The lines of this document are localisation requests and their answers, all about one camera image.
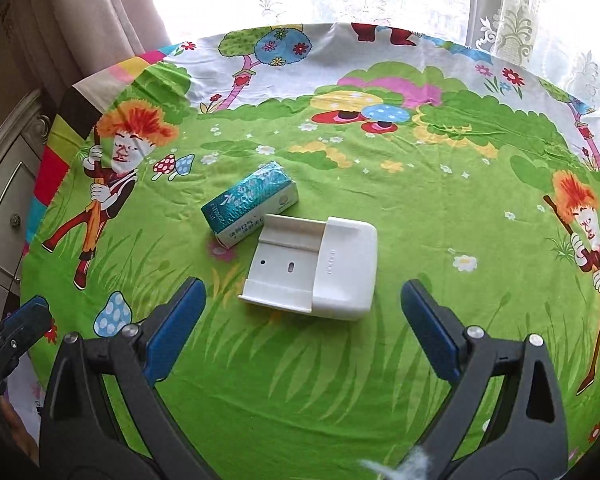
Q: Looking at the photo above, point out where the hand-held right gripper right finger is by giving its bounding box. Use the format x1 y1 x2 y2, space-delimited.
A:
401 280 569 480

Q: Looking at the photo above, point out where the beige curtain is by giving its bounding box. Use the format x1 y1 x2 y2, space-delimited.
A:
0 0 178 111

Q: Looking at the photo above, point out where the white plastic holder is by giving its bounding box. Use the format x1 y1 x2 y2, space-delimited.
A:
237 214 379 322

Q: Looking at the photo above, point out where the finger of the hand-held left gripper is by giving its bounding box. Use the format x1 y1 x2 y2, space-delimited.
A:
2 296 54 335
0 326 42 382

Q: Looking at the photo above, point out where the teal box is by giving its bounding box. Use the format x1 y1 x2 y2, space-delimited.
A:
201 160 300 250

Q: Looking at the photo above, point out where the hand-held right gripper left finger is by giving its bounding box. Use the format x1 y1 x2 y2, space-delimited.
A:
39 276 216 480

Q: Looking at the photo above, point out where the cream dresser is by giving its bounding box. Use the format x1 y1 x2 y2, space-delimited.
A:
0 87 53 333

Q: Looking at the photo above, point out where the printed green blanket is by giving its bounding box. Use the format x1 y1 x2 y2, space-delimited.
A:
20 20 600 480

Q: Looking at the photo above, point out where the white fluff tuft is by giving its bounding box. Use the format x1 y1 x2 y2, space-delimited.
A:
360 445 426 480

